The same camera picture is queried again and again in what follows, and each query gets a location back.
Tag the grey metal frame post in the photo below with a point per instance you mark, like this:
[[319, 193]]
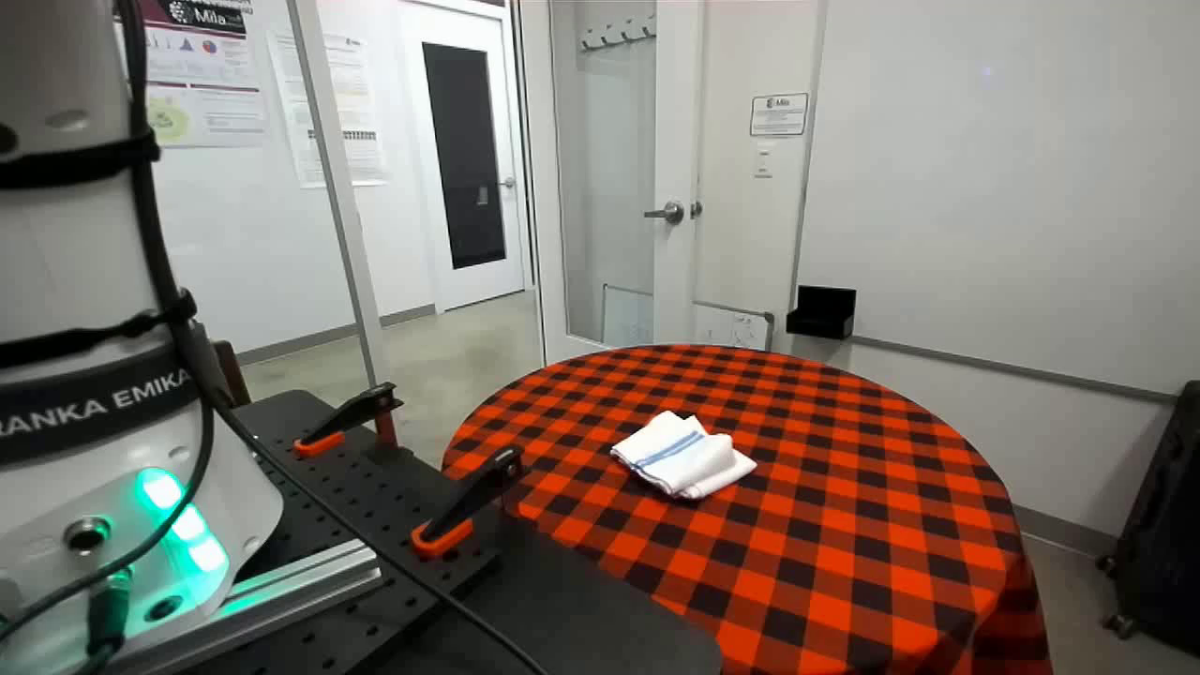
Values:
[[343, 202]]

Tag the black wall-mounted holder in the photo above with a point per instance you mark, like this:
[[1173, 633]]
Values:
[[824, 308]]

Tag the large white wall board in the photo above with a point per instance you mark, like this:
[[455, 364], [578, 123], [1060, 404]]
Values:
[[999, 189]]

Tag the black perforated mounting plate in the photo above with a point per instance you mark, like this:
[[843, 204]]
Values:
[[564, 623]]

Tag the black orange spring clamp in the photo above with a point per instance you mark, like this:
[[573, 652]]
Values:
[[352, 415], [470, 500]]

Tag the red black checked tablecloth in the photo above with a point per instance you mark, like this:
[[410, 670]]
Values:
[[850, 525]]

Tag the white printed wall sign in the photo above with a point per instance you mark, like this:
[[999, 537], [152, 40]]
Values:
[[777, 114]]

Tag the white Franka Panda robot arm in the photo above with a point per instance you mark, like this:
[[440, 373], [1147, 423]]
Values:
[[75, 250]]

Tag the wall coat hook rack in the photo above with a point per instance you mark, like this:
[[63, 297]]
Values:
[[615, 37]]

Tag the white towel with blue stripes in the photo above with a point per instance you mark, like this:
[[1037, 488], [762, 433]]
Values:
[[682, 452]]

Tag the white door with dark window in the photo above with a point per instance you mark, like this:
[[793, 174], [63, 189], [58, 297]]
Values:
[[468, 153]]

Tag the white light switch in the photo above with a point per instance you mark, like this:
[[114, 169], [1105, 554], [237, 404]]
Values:
[[762, 162]]

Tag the aluminium profile rail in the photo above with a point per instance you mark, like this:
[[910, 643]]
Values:
[[303, 585]]

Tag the colourful wall poster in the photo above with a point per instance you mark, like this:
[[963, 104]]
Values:
[[208, 77]]

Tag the white paper notices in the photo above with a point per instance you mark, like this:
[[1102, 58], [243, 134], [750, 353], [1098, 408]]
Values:
[[359, 114]]

